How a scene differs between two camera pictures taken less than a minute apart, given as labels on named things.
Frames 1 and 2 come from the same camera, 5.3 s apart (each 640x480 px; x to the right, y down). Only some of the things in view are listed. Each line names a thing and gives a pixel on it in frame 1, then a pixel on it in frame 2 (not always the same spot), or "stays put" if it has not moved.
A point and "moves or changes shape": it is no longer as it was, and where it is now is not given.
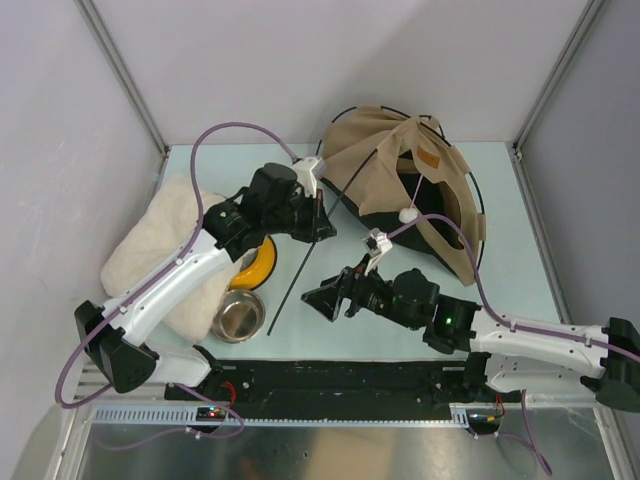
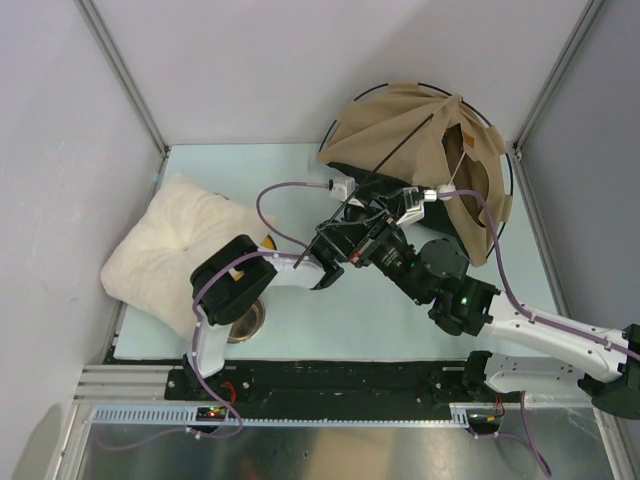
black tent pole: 315,243 -> 363,190
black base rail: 340,390 stays put
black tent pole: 444,134 -> 468,100
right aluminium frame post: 588,16 stays put
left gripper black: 319,227 -> 370,211
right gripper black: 348,284 -> 345,237
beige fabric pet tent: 404,176 moves or changes shape
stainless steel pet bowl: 240,316 stays put
